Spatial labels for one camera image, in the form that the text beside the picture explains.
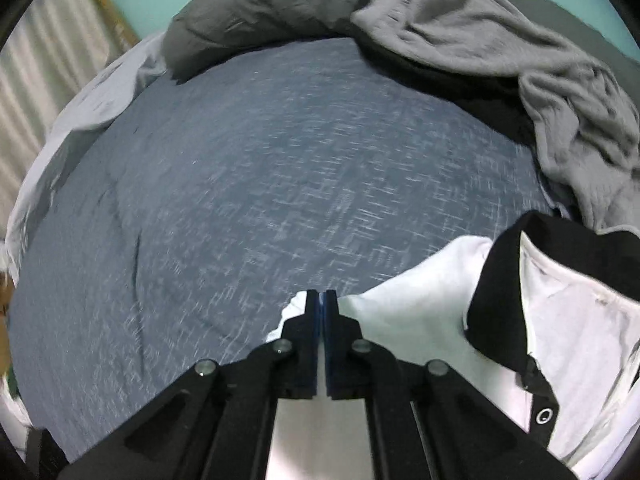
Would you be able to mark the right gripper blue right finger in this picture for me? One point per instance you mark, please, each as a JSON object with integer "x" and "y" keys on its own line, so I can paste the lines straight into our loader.
{"x": 425, "y": 421}

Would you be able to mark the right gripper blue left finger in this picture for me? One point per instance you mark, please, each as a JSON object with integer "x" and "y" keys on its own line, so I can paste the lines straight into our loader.
{"x": 214, "y": 421}

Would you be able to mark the blue patterned bed sheet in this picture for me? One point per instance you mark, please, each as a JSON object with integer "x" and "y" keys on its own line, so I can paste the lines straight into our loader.
{"x": 195, "y": 217}

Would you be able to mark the grey crumpled garment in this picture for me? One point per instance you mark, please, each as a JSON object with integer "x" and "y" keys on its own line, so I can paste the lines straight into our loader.
{"x": 586, "y": 126}

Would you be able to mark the light grey blanket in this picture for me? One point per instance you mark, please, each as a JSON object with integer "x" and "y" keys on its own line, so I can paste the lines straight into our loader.
{"x": 77, "y": 127}

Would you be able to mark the striped beige curtain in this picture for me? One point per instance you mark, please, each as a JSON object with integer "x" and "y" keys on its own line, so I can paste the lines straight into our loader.
{"x": 55, "y": 49}

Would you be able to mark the dark grey rolled duvet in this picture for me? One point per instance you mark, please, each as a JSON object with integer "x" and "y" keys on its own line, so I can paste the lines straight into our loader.
{"x": 207, "y": 32}

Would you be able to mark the wooden frame by wall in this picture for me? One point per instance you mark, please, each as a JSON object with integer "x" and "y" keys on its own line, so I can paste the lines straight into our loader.
{"x": 125, "y": 35}

